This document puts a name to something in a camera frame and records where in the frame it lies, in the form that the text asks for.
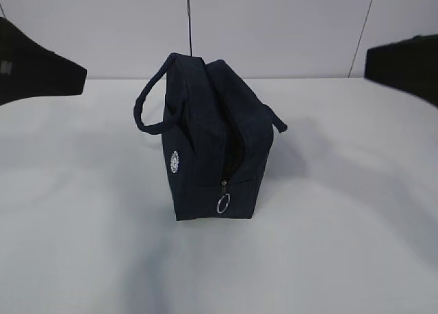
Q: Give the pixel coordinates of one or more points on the navy blue lunch bag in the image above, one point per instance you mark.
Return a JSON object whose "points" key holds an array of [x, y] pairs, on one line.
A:
{"points": [[216, 136]]}

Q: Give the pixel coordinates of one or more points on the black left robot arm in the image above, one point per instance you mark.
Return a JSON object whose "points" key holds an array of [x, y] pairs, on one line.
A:
{"points": [[29, 70]]}

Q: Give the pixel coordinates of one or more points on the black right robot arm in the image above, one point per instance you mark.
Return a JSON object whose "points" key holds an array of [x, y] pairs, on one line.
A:
{"points": [[408, 65]]}

